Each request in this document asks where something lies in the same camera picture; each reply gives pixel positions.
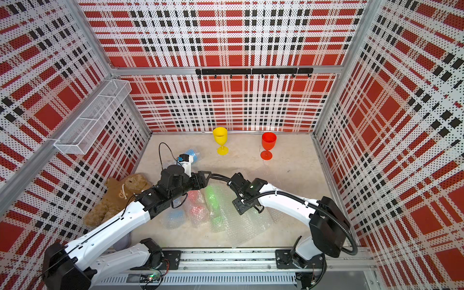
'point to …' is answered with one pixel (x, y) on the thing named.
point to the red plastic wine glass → (269, 141)
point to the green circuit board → (150, 278)
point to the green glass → (219, 221)
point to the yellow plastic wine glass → (220, 134)
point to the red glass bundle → (197, 208)
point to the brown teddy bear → (118, 193)
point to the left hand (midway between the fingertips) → (209, 174)
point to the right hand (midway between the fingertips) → (249, 201)
